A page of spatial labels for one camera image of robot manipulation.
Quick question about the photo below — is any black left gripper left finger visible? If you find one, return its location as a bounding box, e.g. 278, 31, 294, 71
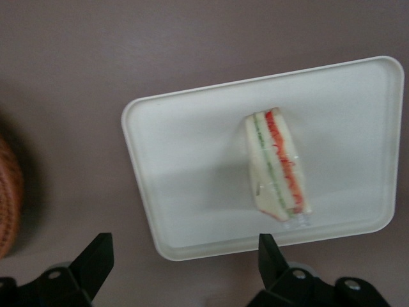
19, 232, 116, 307

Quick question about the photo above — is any beige rectangular tray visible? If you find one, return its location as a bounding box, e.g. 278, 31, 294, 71
121, 55, 405, 263

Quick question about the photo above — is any brown round wicker basket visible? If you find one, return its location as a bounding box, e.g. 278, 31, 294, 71
0, 132, 26, 260

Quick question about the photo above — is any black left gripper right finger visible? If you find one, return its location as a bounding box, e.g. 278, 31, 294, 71
249, 233, 335, 307

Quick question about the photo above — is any triangular sandwich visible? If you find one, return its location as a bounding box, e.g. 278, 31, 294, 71
243, 107, 314, 230

